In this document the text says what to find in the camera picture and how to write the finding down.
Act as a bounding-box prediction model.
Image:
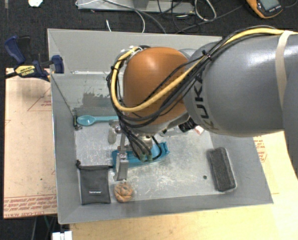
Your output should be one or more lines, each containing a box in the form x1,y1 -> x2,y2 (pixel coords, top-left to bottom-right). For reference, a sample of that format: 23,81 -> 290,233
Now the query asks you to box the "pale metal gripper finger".
108,123 -> 122,145
113,152 -> 130,182

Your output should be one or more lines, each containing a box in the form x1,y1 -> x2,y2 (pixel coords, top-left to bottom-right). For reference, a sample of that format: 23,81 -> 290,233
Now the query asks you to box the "blue plastic scoop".
111,141 -> 170,169

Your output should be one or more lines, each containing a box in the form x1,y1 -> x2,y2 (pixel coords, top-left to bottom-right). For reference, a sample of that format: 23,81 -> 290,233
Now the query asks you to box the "brown toy pastry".
113,181 -> 135,204

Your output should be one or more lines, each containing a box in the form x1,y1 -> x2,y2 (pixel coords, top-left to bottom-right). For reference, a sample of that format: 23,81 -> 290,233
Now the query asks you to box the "light blue plastic spoon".
76,114 -> 120,127

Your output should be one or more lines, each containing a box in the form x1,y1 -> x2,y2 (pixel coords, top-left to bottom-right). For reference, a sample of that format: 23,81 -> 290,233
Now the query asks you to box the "grey metal bin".
47,28 -> 274,226

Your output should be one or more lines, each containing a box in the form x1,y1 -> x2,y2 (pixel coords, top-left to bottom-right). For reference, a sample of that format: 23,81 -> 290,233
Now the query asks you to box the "dark grey flat block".
207,146 -> 237,193

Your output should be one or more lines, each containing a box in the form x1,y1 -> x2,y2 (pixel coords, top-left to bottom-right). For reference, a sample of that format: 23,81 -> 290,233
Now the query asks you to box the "brown cardboard board red print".
3,67 -> 267,220

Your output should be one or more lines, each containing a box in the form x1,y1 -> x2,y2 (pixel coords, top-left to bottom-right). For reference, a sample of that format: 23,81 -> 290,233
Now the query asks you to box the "black drawstring pouch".
75,159 -> 112,206

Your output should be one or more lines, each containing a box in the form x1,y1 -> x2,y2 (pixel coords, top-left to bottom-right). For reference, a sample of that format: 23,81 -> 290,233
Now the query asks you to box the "black cylinder on white bracket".
160,118 -> 205,138

